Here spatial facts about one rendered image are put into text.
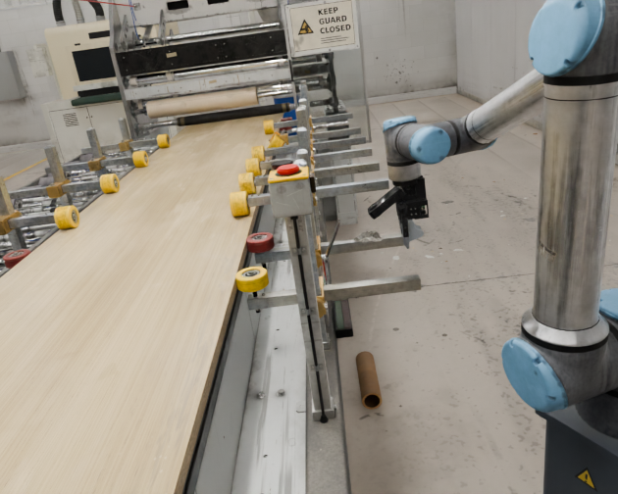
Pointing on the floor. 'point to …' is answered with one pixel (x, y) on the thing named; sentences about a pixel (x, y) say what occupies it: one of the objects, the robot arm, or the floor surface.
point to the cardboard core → (371, 398)
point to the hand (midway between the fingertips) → (404, 244)
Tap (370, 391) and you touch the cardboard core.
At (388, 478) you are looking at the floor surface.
